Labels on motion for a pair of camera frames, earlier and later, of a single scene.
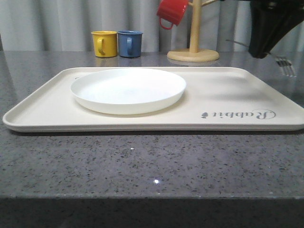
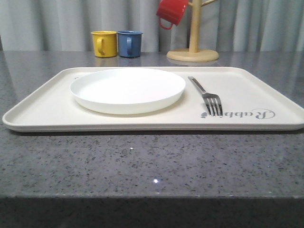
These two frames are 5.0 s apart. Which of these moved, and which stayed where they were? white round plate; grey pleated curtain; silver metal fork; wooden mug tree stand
Moved: silver metal fork
Stayed: white round plate; grey pleated curtain; wooden mug tree stand
